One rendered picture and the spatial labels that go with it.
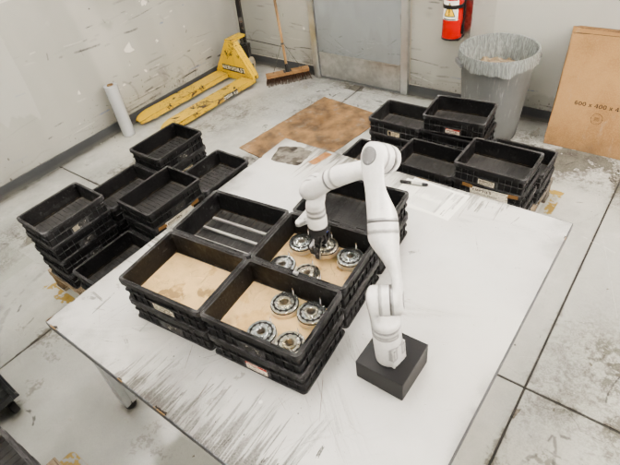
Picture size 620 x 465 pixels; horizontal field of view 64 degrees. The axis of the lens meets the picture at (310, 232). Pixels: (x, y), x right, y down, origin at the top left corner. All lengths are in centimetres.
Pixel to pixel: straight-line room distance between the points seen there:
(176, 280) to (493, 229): 135
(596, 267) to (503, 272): 124
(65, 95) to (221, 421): 364
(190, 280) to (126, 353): 36
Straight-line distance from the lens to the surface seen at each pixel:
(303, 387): 171
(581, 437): 259
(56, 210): 336
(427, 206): 239
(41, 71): 474
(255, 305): 183
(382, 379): 168
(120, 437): 272
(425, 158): 330
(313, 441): 166
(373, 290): 143
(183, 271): 205
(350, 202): 221
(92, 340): 215
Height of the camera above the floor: 219
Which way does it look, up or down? 41 degrees down
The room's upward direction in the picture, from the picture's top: 8 degrees counter-clockwise
